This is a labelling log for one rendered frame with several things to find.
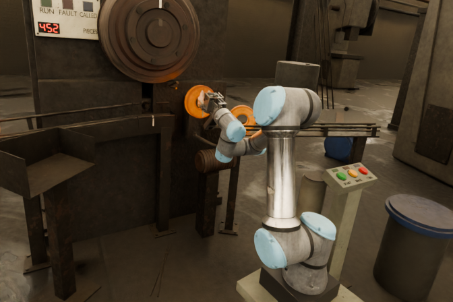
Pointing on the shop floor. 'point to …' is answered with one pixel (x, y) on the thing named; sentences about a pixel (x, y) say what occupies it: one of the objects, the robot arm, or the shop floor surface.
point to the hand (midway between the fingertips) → (201, 98)
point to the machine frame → (124, 92)
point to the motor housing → (208, 189)
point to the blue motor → (339, 147)
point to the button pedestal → (344, 212)
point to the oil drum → (296, 75)
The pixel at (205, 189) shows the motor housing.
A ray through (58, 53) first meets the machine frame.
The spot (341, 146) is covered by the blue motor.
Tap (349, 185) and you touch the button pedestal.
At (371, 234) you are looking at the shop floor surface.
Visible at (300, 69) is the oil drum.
